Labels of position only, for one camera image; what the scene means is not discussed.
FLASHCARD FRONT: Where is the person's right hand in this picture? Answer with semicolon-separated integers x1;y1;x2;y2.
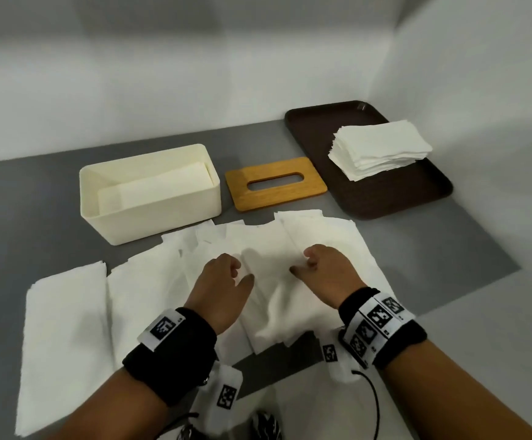
290;244;368;312

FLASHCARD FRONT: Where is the person's left hand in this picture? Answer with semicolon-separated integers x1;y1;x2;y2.
184;253;255;336

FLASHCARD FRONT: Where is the white tissue sheet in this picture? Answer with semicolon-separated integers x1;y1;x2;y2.
240;245;340;354

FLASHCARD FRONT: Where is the person's right forearm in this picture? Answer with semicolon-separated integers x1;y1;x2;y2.
376;338;532;440

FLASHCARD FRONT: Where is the person's left forearm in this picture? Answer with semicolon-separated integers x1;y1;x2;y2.
61;364;189;440

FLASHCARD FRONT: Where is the wooden slotted box lid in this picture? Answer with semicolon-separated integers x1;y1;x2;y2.
224;156;328;212

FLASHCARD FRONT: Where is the black left wristband with marker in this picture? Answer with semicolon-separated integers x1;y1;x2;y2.
122;307;218;406

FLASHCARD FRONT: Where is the black right wristband with markers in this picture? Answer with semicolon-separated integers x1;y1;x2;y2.
337;287;428;371

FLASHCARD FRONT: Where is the cream plastic tissue box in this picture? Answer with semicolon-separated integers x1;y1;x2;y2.
79;143;222;246

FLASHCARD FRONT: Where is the dark brown tray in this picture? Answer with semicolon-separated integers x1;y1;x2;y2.
284;101;454;220

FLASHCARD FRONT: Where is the stack of white tissues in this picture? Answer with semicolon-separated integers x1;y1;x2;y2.
327;119;433;182

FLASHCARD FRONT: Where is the black and white shoe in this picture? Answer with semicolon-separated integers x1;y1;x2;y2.
251;410;283;440

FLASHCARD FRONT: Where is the spread of white tissues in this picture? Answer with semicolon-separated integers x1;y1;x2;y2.
15;209;397;438

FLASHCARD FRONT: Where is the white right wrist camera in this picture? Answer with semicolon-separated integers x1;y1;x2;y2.
317;331;364;386

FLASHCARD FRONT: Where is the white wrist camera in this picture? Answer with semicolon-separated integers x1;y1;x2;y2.
317;331;364;386
189;362;244;440

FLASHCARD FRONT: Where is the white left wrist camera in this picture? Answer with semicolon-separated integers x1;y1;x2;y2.
189;362;244;440

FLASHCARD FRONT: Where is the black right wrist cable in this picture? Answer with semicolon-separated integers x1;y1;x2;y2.
352;369;382;440

